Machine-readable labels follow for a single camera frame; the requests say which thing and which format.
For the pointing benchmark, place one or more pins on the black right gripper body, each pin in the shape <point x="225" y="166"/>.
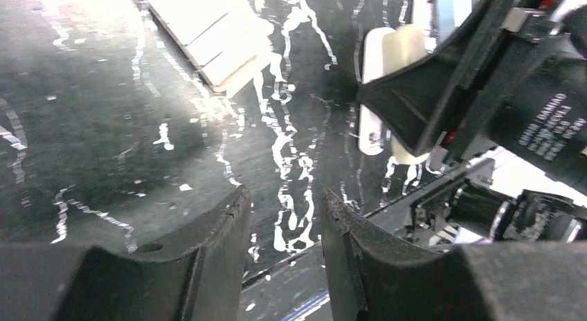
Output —
<point x="518" y="81"/>

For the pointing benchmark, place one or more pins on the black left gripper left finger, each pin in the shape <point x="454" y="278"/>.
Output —
<point x="193" y="273"/>

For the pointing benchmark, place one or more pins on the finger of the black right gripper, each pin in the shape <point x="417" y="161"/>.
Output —
<point x="415" y="97"/>

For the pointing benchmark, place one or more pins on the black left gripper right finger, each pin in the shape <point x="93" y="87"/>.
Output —
<point x="374" y="275"/>

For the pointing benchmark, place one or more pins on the white metal stapler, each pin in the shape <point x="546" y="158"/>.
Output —
<point x="384" y="109"/>

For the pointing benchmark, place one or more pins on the cardboard staple tray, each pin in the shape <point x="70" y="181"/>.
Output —
<point x="224" y="40"/>

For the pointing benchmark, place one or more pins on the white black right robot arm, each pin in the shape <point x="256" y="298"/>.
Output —
<point x="512" y="75"/>

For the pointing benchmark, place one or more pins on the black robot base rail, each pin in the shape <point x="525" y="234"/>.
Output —
<point x="497" y="200"/>

